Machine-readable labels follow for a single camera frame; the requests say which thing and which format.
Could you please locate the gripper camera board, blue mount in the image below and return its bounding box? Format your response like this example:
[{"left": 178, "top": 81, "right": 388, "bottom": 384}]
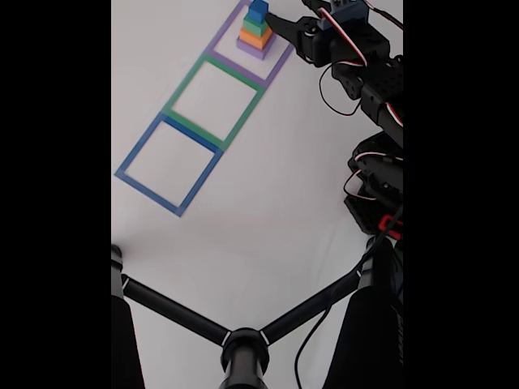
[{"left": 318, "top": 0, "right": 371, "bottom": 30}]

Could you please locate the black tripod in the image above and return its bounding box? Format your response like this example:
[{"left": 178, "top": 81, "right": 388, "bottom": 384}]
[{"left": 111, "top": 237, "right": 404, "bottom": 389}]

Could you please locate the red white servo cable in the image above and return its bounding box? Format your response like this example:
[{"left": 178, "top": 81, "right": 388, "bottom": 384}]
[
  {"left": 318, "top": 6, "right": 404, "bottom": 125},
  {"left": 342, "top": 152, "right": 404, "bottom": 202}
]

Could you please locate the blue tape square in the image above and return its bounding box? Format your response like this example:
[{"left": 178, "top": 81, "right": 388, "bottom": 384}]
[{"left": 114, "top": 112, "right": 224, "bottom": 218}]

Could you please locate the orange cube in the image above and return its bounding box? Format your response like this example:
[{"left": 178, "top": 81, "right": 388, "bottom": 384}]
[{"left": 238, "top": 22, "right": 277, "bottom": 49}]

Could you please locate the purple cube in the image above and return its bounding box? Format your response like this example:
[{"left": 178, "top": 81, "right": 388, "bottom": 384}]
[{"left": 236, "top": 30, "right": 279, "bottom": 62}]

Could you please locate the small blue cube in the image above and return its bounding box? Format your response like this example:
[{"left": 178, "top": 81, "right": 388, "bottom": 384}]
[{"left": 247, "top": 0, "right": 271, "bottom": 22}]

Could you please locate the green tape square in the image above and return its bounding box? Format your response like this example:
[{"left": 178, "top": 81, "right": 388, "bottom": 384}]
[{"left": 161, "top": 50, "right": 267, "bottom": 152}]

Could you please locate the purple tape square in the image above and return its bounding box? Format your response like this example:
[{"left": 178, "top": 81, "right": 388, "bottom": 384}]
[{"left": 205, "top": 0, "right": 295, "bottom": 88}]

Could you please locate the green cube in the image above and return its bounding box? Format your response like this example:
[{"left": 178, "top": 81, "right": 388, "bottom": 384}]
[{"left": 242, "top": 11, "right": 274, "bottom": 36}]

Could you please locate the red clamp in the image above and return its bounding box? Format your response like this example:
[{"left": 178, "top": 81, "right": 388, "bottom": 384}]
[{"left": 377, "top": 214, "right": 404, "bottom": 240}]

